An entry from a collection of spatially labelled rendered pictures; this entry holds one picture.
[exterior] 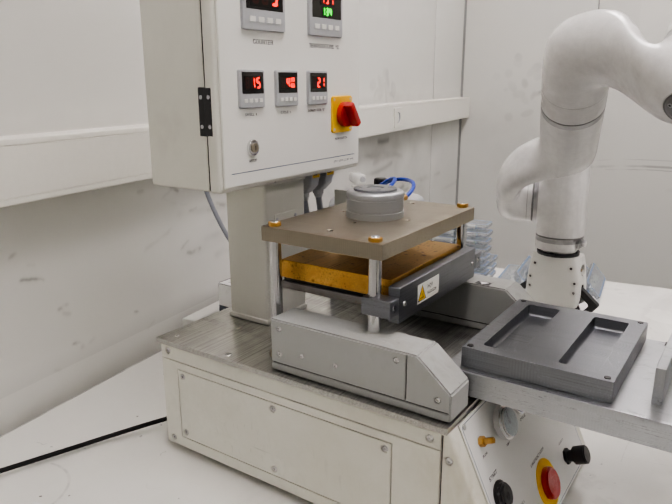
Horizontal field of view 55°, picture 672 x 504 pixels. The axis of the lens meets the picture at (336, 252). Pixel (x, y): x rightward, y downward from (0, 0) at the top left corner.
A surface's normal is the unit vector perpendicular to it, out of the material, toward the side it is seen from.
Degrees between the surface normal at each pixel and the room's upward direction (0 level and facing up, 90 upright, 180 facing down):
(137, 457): 0
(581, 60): 116
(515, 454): 65
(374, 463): 90
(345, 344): 90
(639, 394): 0
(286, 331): 90
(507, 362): 90
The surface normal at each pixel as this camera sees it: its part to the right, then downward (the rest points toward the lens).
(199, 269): 0.90, 0.11
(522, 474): 0.75, -0.28
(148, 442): 0.00, -0.97
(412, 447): -0.56, 0.22
